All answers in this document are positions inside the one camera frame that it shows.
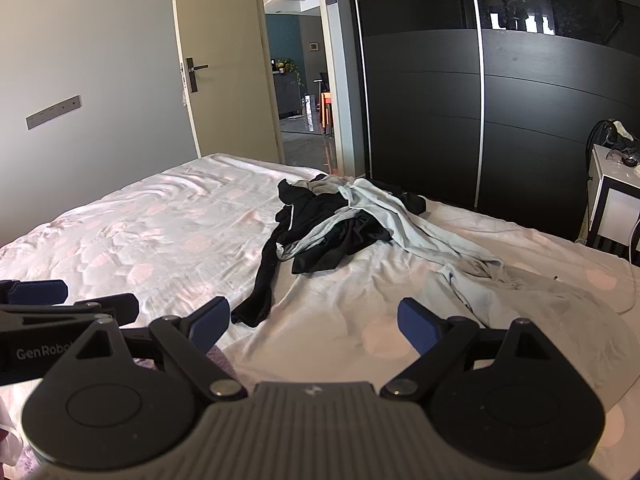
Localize black garment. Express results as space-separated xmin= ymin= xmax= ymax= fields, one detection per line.
xmin=371 ymin=180 xmax=427 ymax=216

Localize beige bedroom door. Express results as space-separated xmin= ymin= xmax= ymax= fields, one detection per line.
xmin=172 ymin=0 xmax=283 ymax=162

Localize grey wall switch panel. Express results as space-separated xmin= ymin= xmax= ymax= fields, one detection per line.
xmin=25 ymin=96 xmax=81 ymax=130

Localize grey black raglan shirt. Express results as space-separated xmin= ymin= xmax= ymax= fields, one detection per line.
xmin=231 ymin=174 xmax=392 ymax=327

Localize pink dotted bed sheet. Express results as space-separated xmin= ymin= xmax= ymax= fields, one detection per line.
xmin=0 ymin=153 xmax=640 ymax=480

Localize orange chair in hallway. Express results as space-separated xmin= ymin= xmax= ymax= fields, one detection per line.
xmin=320 ymin=91 xmax=334 ymax=136

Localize light blue shirt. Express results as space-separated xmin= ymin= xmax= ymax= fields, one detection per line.
xmin=338 ymin=179 xmax=503 ymax=327

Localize white bedside table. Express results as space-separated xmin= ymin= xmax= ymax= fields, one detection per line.
xmin=580 ymin=144 xmax=639 ymax=264

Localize black sliding wardrobe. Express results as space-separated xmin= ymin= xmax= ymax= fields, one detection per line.
xmin=354 ymin=0 xmax=639 ymax=240

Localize black door handle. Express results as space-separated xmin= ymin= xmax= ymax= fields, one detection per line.
xmin=186 ymin=58 xmax=209 ymax=93

